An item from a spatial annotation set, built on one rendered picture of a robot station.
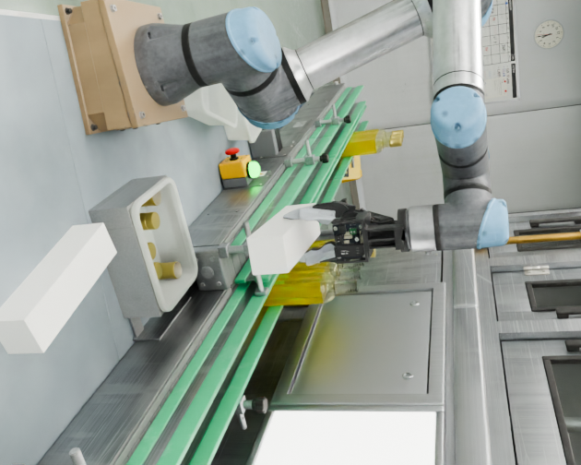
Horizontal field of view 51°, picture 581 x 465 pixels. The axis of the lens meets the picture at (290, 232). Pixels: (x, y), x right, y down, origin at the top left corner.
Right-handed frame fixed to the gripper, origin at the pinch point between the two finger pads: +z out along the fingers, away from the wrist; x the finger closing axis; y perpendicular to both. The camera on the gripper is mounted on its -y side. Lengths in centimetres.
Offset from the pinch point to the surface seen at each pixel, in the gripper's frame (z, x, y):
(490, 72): -60, -11, -616
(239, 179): 29, -3, -53
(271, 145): 27, -9, -80
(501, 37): -73, -45, -611
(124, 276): 31.4, 3.8, 6.1
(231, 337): 15.4, 19.0, -0.1
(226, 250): 18.9, 5.4, -13.3
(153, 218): 28.0, -4.8, -2.5
